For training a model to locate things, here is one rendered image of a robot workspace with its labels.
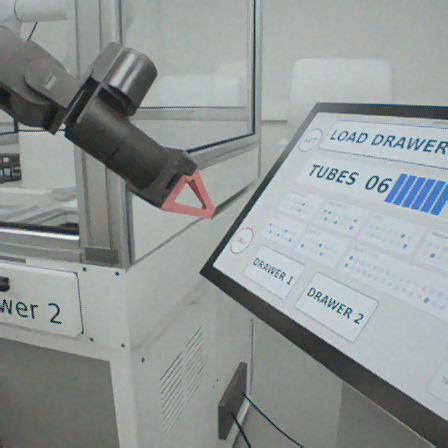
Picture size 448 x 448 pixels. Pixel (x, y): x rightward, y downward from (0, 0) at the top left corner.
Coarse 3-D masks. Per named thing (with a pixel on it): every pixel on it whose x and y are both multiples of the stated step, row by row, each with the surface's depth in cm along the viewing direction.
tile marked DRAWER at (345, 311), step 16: (320, 272) 49; (304, 288) 49; (320, 288) 48; (336, 288) 46; (352, 288) 45; (304, 304) 48; (320, 304) 46; (336, 304) 45; (352, 304) 44; (368, 304) 42; (320, 320) 45; (336, 320) 44; (352, 320) 43; (368, 320) 41; (352, 336) 42
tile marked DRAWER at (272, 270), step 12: (264, 252) 57; (276, 252) 56; (252, 264) 58; (264, 264) 56; (276, 264) 55; (288, 264) 53; (300, 264) 52; (252, 276) 57; (264, 276) 55; (276, 276) 53; (288, 276) 52; (300, 276) 51; (264, 288) 54; (276, 288) 52; (288, 288) 51
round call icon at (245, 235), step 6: (240, 228) 64; (246, 228) 63; (252, 228) 62; (240, 234) 63; (246, 234) 62; (252, 234) 61; (234, 240) 64; (240, 240) 63; (246, 240) 62; (252, 240) 61; (228, 246) 64; (234, 246) 63; (240, 246) 62; (246, 246) 61; (234, 252) 62; (240, 252) 61; (240, 258) 60
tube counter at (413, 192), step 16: (368, 176) 52; (384, 176) 50; (400, 176) 48; (416, 176) 46; (432, 176) 45; (368, 192) 50; (384, 192) 49; (400, 192) 47; (416, 192) 45; (432, 192) 44; (400, 208) 46; (416, 208) 44; (432, 208) 43
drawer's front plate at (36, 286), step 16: (0, 272) 77; (16, 272) 76; (32, 272) 75; (48, 272) 75; (64, 272) 75; (16, 288) 77; (32, 288) 76; (48, 288) 75; (64, 288) 74; (32, 304) 77; (64, 304) 75; (0, 320) 80; (16, 320) 79; (32, 320) 78; (48, 320) 77; (64, 320) 75; (80, 320) 76
